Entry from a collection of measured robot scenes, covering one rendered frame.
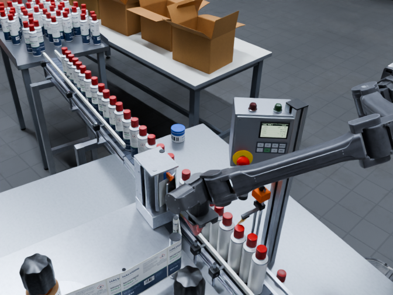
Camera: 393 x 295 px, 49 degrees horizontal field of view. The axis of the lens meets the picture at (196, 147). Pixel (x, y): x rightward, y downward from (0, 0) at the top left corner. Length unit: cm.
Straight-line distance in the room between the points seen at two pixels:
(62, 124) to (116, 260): 248
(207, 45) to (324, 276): 171
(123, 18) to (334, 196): 207
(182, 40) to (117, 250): 176
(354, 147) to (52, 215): 124
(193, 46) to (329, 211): 146
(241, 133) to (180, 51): 187
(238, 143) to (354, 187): 224
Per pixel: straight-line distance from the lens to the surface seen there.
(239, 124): 121
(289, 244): 173
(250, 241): 138
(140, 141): 184
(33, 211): 189
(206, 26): 319
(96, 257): 160
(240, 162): 125
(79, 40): 322
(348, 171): 356
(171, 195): 105
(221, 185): 103
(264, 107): 124
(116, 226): 169
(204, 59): 292
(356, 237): 304
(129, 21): 349
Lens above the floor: 210
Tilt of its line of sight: 37 degrees down
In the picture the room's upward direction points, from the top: 2 degrees clockwise
